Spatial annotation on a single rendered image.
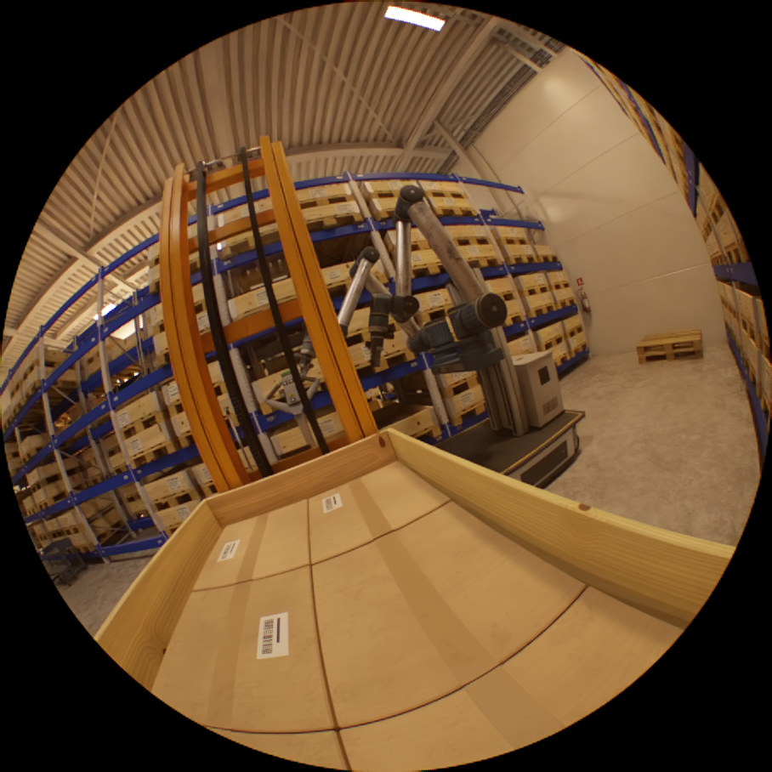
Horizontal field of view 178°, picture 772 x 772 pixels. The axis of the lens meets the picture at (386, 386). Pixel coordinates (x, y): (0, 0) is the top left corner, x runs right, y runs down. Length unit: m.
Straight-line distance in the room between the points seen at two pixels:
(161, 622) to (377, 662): 0.50
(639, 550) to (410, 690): 0.29
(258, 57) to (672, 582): 7.07
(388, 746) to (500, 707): 0.12
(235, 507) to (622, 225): 5.95
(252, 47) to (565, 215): 7.18
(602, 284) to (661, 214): 2.00
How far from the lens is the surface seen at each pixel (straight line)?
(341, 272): 2.75
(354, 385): 0.93
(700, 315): 5.40
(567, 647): 0.36
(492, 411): 2.24
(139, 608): 0.69
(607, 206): 5.64
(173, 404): 2.89
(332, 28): 6.95
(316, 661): 0.43
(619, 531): 0.32
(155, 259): 3.59
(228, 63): 6.90
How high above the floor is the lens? 1.23
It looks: 5 degrees down
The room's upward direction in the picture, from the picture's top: 20 degrees counter-clockwise
